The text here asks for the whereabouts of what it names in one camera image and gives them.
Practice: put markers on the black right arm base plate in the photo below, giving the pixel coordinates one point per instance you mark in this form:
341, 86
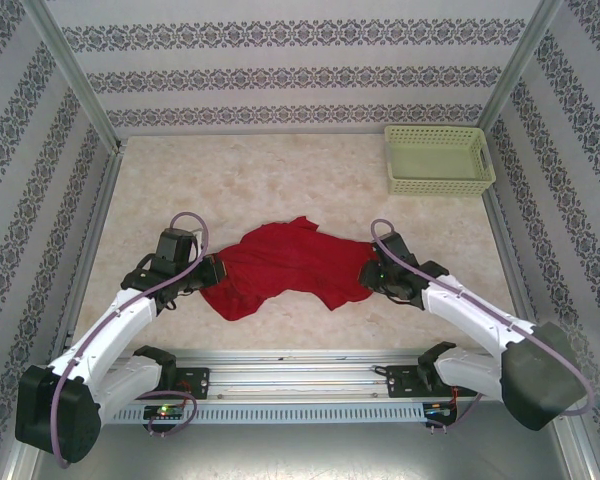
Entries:
400, 382

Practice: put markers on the pale green plastic basket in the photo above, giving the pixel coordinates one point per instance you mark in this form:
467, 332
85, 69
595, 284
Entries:
440, 150

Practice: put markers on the red t-shirt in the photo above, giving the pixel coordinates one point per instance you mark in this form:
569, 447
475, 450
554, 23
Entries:
290, 265

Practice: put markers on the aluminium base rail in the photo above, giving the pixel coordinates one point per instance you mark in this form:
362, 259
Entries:
290, 380

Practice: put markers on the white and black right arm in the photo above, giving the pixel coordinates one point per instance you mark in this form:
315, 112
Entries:
465, 320

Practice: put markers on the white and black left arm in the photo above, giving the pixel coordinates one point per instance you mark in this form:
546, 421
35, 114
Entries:
130, 325

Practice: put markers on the aluminium frame post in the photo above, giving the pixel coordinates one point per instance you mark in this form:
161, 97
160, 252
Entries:
72, 70
525, 55

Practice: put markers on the grey sheet metal tray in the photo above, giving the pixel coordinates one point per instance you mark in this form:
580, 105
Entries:
280, 455

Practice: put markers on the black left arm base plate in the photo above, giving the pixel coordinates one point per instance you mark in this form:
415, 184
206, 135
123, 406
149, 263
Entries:
195, 382

